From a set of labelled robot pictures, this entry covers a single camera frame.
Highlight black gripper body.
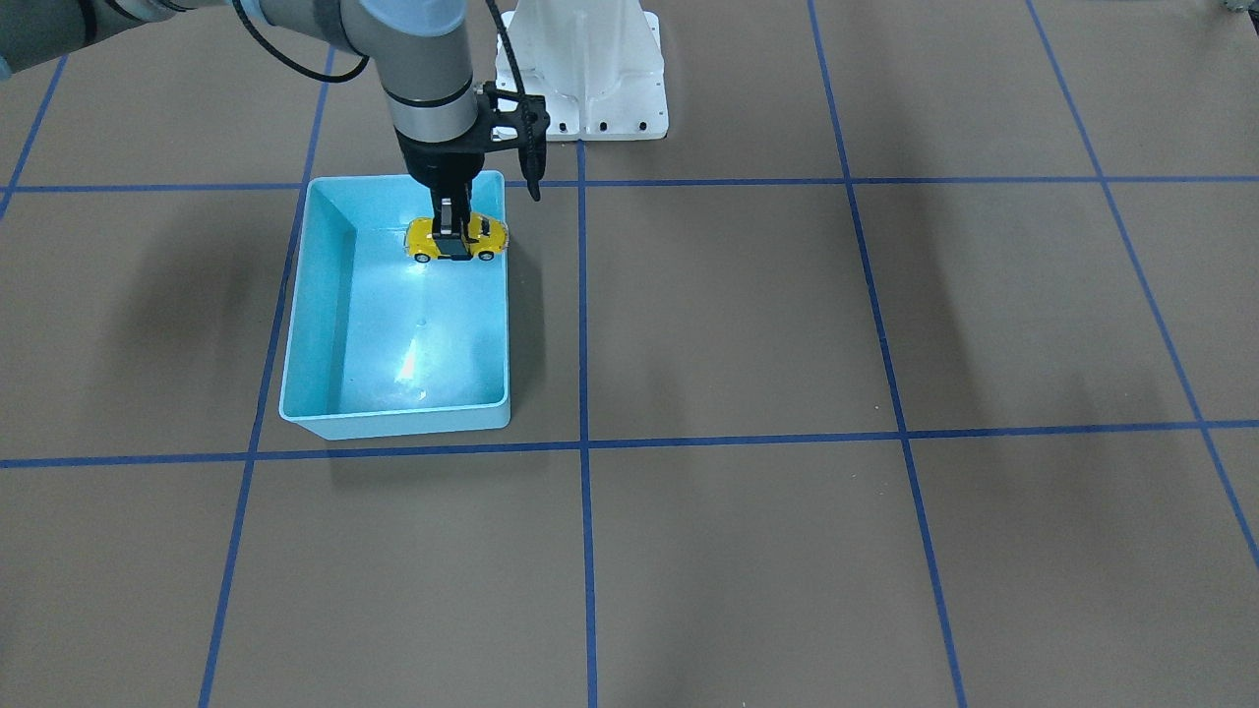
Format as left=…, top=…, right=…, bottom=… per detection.
left=395, top=82, right=551, bottom=203

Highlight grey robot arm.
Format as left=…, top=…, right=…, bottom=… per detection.
left=1, top=1, right=550, bottom=262

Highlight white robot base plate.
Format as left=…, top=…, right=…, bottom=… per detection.
left=501, top=1, right=670, bottom=144

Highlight yellow beetle toy car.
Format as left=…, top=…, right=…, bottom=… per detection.
left=404, top=213, right=510, bottom=265

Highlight light blue plastic bin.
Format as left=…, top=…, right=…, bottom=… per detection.
left=277, top=175, right=511, bottom=441

